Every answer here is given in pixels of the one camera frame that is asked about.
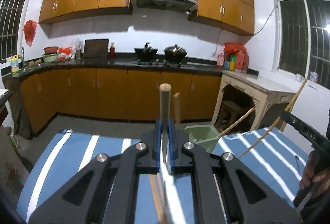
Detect yellow detergent bottle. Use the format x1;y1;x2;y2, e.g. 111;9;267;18
10;55;20;73

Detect left barred window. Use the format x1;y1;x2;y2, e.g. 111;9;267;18
1;0;28;63

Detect red plastic bag on wall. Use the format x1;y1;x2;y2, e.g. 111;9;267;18
24;20;38;47

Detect white old wooden side table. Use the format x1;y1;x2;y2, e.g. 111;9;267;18
211;70;295;130

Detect barred window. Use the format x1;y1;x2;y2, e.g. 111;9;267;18
1;0;28;63
276;0;329;89

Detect green perforated utensil holder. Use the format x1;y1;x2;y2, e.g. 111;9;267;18
185;125;220;153

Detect person's right hand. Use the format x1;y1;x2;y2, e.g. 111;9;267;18
299;150;329;197

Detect blue white striped tablecloth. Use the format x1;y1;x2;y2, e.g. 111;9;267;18
16;129;307;223

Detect orange lower kitchen cabinets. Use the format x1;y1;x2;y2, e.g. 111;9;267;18
20;68;221;133

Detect green basin with red bowl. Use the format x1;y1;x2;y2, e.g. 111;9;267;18
42;47;59;63

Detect right barred window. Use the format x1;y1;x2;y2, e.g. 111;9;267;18
276;0;329;89

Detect red containers on counter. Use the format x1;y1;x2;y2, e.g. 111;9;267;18
217;43;250;73

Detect red bottle on counter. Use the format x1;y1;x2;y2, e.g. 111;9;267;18
108;43;115;58

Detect dark cutting board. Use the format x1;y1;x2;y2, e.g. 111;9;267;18
83;39;109;58

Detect black lidded wok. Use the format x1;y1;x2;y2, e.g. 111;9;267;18
164;44;187;64

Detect wooden chopstick left group middle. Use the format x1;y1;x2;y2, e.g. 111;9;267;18
149;173;171;223

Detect black wok left burner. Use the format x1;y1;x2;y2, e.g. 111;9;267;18
134;42;158;62

